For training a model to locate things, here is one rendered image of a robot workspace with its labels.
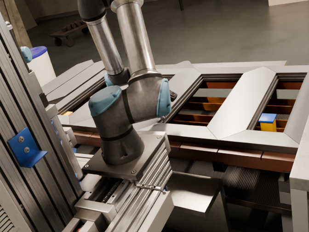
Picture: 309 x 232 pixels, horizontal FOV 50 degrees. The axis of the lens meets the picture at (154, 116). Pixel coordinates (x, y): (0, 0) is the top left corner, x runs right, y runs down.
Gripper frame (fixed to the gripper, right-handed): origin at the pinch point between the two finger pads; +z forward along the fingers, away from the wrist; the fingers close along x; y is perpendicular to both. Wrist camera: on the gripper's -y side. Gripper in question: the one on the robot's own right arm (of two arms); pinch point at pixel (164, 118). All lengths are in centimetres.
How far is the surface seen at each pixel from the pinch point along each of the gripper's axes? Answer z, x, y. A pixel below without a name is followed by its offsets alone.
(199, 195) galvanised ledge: 18.5, 28.2, -27.3
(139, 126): 0.8, 7.4, 11.0
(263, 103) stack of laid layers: 2.8, -22.8, -42.3
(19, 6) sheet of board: 11, -609, 890
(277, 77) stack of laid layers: 2, -51, -42
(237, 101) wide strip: 0.8, -21.0, -30.0
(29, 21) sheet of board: 67, -618, 883
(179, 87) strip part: 0.8, -34.5, 9.3
